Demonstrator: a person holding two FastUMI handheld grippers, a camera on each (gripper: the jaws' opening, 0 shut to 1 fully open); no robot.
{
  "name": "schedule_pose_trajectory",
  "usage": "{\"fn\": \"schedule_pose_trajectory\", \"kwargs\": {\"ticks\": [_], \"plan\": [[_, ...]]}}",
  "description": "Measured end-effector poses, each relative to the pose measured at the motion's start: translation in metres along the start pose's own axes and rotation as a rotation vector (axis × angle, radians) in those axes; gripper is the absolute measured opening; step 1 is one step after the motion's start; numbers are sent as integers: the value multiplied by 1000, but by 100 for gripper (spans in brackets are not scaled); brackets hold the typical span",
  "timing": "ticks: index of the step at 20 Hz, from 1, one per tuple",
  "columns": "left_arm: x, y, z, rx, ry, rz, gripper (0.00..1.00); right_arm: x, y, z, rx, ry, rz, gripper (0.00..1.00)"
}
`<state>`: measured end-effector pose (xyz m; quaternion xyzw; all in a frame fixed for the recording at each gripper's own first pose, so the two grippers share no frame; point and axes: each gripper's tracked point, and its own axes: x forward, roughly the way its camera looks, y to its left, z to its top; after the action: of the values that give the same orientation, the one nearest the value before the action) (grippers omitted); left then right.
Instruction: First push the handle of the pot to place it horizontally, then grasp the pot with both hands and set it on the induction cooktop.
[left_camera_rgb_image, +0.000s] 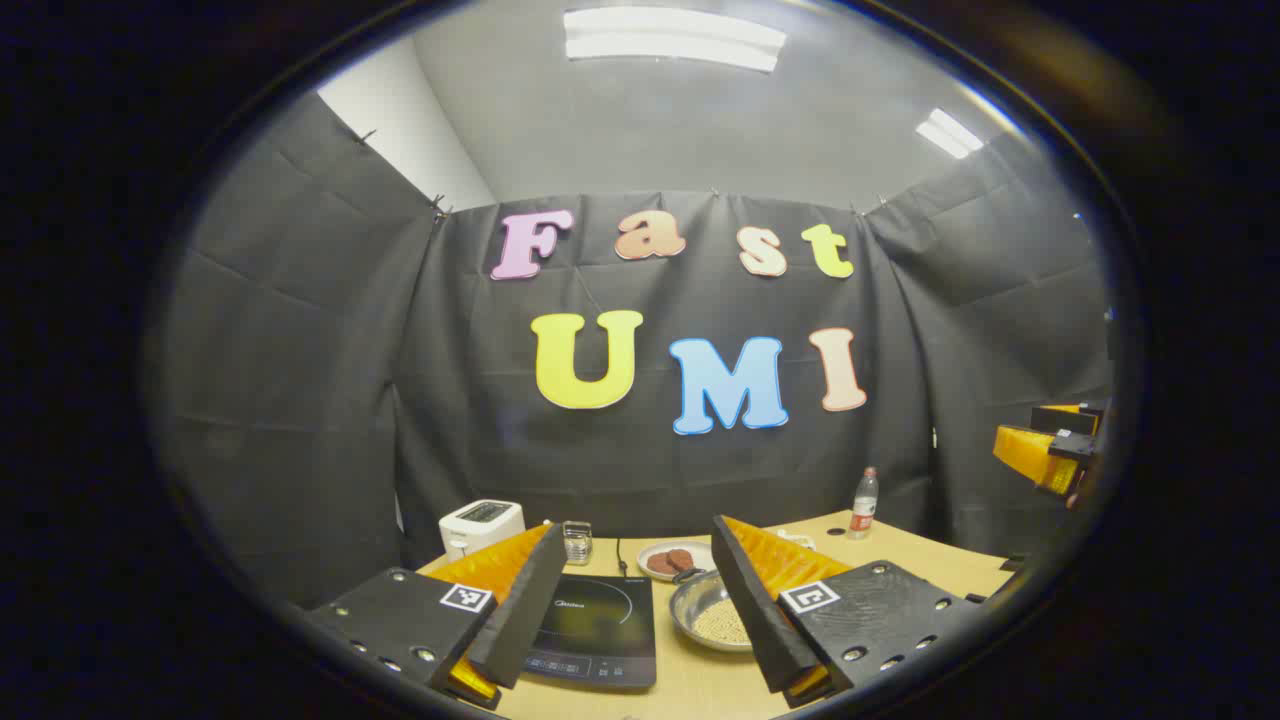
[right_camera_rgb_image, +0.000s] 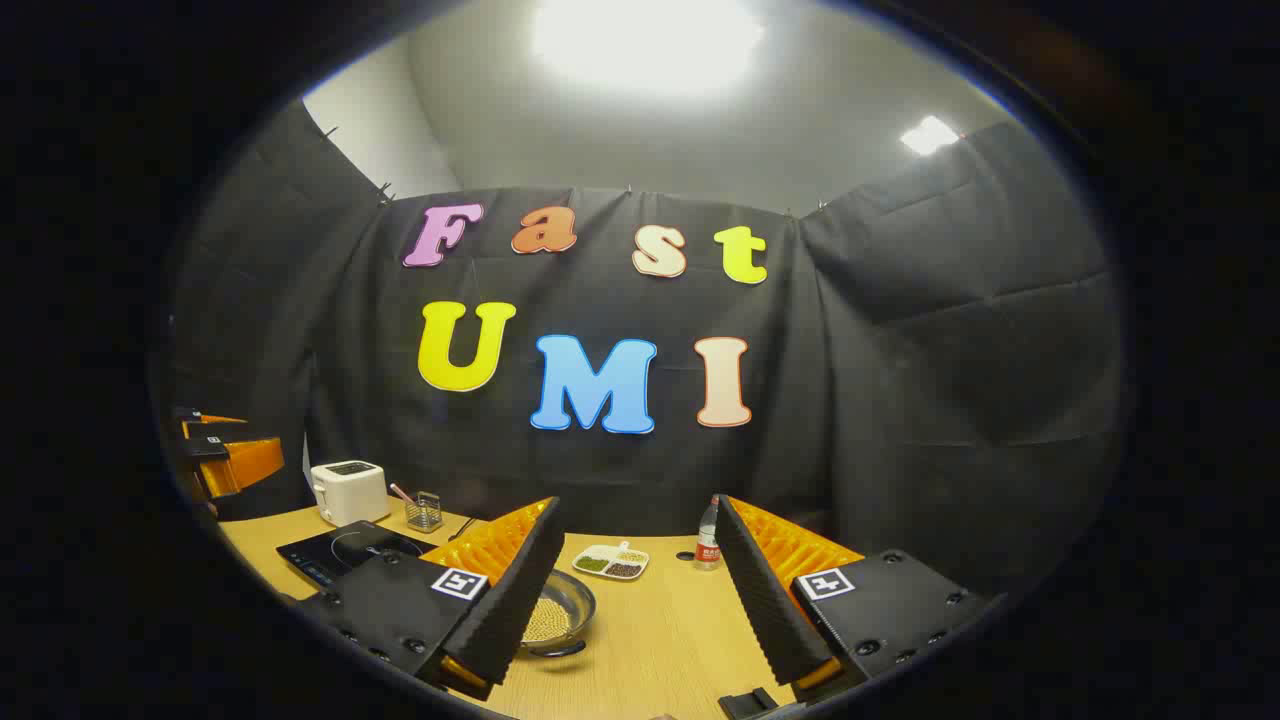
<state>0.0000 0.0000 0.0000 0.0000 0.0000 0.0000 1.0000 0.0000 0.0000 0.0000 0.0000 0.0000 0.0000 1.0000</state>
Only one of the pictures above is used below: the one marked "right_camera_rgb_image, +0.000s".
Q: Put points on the white divided bean dish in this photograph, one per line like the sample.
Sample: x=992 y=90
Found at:
x=610 y=562

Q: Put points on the stainless steel pot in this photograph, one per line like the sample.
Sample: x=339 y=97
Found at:
x=572 y=590

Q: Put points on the black induction cooktop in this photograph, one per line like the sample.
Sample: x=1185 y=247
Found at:
x=340 y=550

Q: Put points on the pile of soybeans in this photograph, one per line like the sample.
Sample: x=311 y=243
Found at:
x=547 y=620

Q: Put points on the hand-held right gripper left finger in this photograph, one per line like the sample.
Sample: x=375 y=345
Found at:
x=520 y=590

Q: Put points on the small ceiling light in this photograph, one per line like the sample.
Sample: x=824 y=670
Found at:
x=930 y=135

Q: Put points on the ceiling light panel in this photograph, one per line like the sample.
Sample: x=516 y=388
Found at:
x=645 y=40

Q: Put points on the white toaster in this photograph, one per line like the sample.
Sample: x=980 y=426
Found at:
x=350 y=495

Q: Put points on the clear plastic water bottle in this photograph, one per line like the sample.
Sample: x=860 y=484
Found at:
x=707 y=540

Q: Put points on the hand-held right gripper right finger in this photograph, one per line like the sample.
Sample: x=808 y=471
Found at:
x=765 y=600

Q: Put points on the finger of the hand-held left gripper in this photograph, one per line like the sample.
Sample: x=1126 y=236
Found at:
x=205 y=424
x=245 y=465

